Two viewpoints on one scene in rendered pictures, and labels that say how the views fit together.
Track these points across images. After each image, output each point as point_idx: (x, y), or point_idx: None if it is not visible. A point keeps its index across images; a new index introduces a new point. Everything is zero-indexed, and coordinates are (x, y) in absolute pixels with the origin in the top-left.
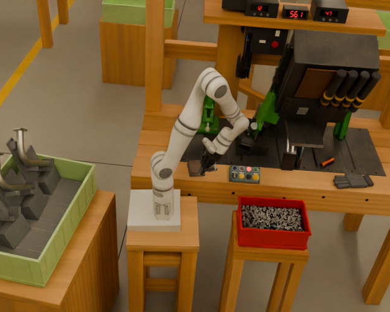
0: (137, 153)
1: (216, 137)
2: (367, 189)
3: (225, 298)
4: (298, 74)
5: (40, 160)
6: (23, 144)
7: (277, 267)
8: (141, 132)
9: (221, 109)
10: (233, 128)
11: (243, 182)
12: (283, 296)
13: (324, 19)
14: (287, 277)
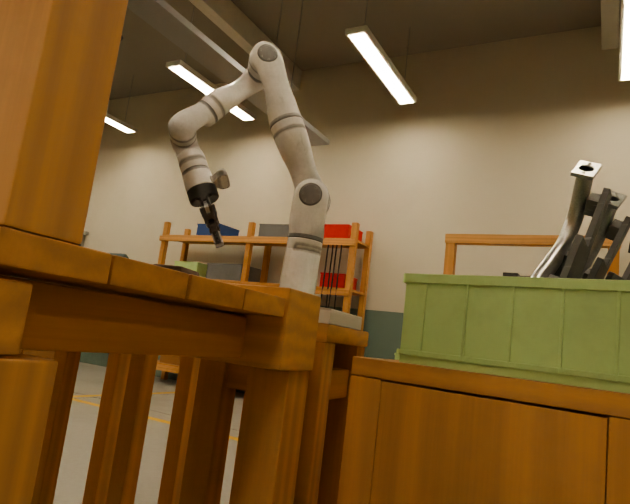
0: (269, 294)
1: (205, 166)
2: None
3: (177, 478)
4: None
5: (543, 263)
6: (571, 200)
7: (50, 458)
8: (203, 277)
9: (233, 107)
10: (197, 143)
11: None
12: (112, 433)
13: None
14: (116, 390)
